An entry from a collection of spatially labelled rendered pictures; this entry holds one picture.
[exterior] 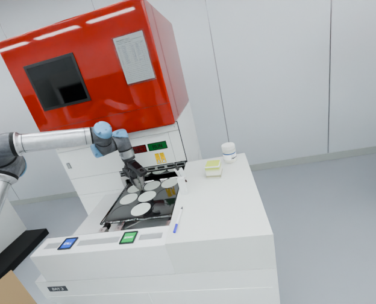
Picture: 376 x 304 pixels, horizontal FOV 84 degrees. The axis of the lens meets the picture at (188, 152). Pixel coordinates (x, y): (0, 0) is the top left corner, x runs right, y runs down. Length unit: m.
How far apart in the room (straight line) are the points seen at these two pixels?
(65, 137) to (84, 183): 0.65
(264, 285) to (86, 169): 1.19
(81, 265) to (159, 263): 0.31
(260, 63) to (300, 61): 0.43
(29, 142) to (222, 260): 0.83
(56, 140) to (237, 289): 0.89
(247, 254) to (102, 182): 1.06
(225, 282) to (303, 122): 2.36
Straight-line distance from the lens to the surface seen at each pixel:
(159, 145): 1.26
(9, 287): 0.86
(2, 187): 1.11
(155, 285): 0.95
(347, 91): 3.05
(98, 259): 0.92
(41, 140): 1.01
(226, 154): 1.13
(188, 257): 0.80
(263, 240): 0.74
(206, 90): 2.64
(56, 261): 1.03
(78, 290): 1.12
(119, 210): 1.16
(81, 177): 1.58
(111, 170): 1.45
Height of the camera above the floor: 1.48
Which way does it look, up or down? 21 degrees down
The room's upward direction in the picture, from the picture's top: 14 degrees counter-clockwise
